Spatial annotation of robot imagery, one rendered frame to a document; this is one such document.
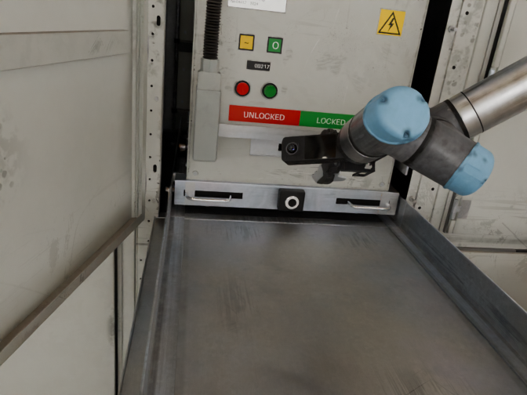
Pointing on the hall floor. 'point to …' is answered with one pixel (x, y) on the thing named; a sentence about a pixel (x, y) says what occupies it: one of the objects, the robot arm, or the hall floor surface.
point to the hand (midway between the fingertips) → (314, 165)
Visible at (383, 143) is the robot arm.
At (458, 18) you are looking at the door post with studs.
